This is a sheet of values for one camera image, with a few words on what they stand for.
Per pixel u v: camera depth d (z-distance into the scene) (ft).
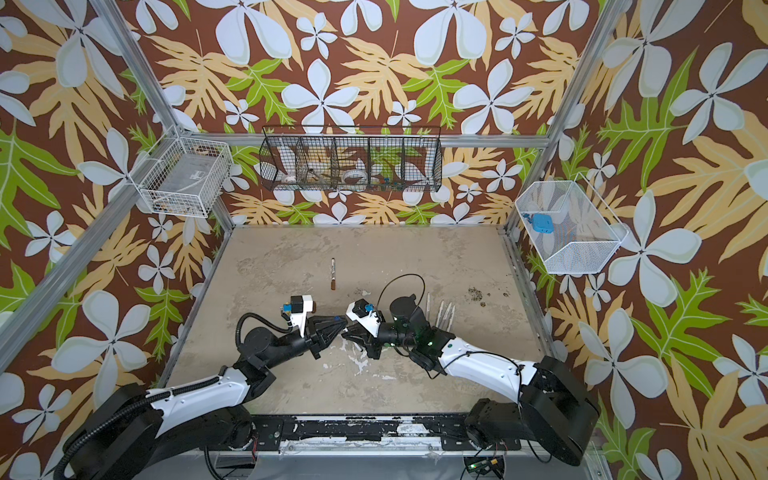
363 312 2.09
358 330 2.18
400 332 2.11
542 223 2.82
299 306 2.10
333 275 3.43
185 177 2.83
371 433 2.46
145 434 1.37
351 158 3.20
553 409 1.36
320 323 2.26
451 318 3.10
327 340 2.26
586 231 2.52
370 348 2.14
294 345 2.18
